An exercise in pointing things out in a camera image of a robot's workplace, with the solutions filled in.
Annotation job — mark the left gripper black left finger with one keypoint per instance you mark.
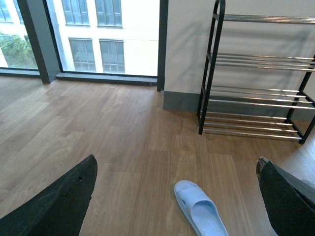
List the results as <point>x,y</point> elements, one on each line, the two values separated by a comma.
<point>59,209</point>

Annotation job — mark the light blue slipper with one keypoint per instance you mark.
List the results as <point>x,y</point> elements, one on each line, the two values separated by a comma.
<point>199,209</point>

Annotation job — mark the black metal shoe rack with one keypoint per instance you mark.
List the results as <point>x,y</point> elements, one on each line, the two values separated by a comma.
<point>249,111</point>

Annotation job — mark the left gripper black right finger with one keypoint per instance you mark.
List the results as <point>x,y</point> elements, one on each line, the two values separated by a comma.
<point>289,201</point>

